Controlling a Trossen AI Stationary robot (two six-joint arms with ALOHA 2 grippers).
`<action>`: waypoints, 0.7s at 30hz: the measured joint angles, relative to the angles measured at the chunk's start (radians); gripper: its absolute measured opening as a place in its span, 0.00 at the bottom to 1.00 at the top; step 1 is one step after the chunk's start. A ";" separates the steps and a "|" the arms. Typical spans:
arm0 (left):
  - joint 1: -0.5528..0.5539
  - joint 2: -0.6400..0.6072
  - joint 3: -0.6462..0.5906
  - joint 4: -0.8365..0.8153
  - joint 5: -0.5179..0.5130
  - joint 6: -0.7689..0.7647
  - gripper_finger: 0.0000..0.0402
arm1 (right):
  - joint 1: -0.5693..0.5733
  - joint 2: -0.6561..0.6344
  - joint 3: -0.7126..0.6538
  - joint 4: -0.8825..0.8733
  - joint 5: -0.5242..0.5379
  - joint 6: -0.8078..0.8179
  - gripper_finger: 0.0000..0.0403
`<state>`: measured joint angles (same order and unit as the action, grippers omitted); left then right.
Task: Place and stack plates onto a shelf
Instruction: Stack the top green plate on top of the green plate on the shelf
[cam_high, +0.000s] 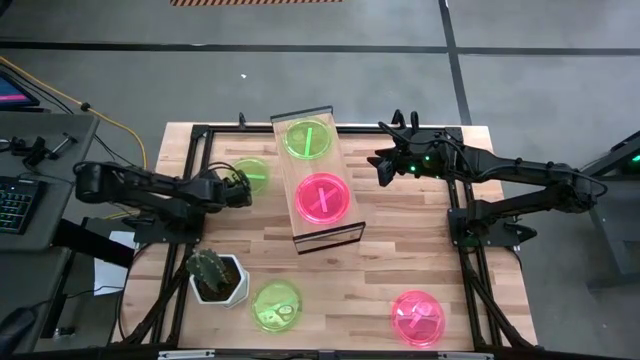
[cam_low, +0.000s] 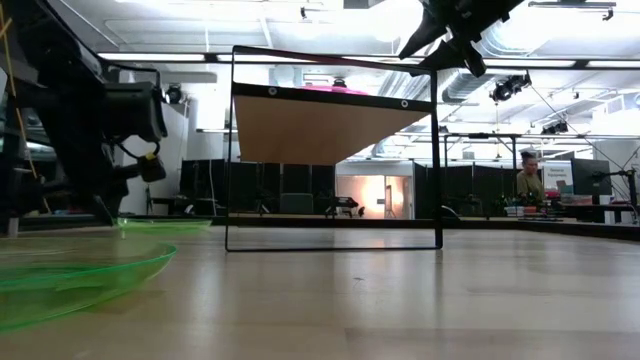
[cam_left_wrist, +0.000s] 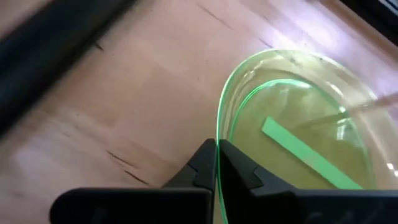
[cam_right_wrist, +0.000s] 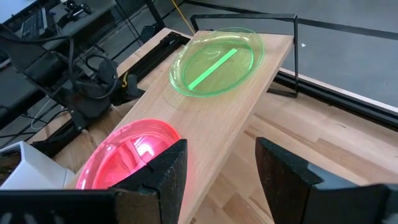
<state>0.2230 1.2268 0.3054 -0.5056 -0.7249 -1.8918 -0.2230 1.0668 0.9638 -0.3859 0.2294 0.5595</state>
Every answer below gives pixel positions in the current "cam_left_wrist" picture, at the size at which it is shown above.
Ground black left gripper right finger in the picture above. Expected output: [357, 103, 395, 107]
[218, 139, 398, 224]

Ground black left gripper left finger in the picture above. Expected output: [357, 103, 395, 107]
[49, 138, 218, 224]

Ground large green transparent plate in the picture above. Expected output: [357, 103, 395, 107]
[216, 48, 398, 224]

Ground green tape strip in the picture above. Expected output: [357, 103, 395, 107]
[261, 116, 364, 190]

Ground black frame wooden shelf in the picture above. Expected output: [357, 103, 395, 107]
[0, 0, 139, 136]

